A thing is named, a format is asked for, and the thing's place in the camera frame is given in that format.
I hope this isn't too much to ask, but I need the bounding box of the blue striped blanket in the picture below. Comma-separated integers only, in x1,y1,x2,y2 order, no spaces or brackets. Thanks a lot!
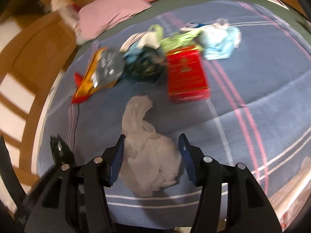
36,0,311,230

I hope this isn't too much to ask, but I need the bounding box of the dark green crumpled wrapper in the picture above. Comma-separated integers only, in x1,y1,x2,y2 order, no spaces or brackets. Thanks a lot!
123,46,167,83

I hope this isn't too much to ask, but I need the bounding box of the red rectangular box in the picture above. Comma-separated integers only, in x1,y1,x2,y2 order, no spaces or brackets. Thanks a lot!
166,45,210,103

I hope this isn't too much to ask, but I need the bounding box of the light blue plastic wrapper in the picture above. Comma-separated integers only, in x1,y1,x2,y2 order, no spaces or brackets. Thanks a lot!
199,23,241,61

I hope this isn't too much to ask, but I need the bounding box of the black gripper of other arm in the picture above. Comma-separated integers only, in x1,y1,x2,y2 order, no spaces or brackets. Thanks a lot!
50,135,75,166

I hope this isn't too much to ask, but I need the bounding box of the wooden bed frame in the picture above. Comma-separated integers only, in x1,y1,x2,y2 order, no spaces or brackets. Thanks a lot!
1,0,77,189

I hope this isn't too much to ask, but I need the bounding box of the orange silver snack bag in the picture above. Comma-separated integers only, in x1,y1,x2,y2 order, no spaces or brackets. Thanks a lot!
71,47,124,104

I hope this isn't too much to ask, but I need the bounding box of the white blue paper cup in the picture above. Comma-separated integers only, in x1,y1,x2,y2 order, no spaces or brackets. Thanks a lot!
119,31,160,53

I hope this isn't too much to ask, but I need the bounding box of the green bed mat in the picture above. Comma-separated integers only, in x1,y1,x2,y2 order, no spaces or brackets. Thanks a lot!
77,0,300,52

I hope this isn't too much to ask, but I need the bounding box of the translucent white plastic bag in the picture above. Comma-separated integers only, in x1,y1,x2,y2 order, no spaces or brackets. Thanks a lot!
119,96,181,197

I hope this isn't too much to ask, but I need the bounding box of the pink pillow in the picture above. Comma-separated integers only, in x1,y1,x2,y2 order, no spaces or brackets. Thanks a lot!
76,0,151,45

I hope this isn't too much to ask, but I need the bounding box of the lime green paper bag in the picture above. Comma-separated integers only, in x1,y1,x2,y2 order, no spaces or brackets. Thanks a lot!
149,24,204,53

